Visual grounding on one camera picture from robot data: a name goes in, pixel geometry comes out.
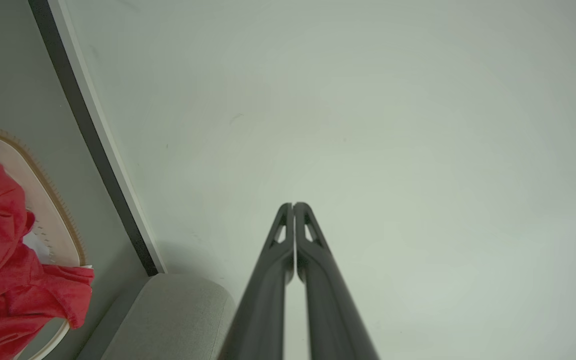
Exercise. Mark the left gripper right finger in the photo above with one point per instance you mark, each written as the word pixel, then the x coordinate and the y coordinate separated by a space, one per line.
pixel 330 310

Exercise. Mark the plain red shirt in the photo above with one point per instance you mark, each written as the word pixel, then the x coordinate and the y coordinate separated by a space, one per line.
pixel 28 305

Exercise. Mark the grey fabric sofa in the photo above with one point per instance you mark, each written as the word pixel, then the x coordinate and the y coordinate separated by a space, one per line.
pixel 168 320

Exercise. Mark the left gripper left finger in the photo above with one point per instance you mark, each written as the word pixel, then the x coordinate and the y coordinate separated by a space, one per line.
pixel 263 305

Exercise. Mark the white laundry basket tan rim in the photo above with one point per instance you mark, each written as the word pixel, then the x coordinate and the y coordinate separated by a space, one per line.
pixel 43 200

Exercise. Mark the black and white baseboard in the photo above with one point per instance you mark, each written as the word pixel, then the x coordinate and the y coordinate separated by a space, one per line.
pixel 99 145

